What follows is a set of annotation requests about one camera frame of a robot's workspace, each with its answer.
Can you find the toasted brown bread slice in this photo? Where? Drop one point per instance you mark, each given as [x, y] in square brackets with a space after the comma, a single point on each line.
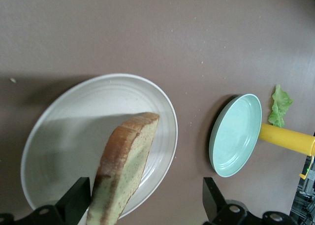
[123, 166]

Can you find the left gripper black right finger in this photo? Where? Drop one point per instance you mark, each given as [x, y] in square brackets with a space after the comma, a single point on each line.
[211, 200]

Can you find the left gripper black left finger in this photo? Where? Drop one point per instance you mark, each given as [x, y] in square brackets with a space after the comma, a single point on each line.
[78, 198]

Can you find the beige round plate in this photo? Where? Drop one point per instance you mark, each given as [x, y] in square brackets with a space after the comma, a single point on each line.
[73, 126]

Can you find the yellow mustard squeeze bottle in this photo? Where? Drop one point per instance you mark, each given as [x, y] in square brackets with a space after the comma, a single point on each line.
[283, 136]

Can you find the green lettuce leaf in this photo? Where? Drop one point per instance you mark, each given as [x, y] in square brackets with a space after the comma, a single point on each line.
[279, 106]

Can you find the mint green round plate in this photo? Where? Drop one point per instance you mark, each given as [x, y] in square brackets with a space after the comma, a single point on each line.
[236, 136]

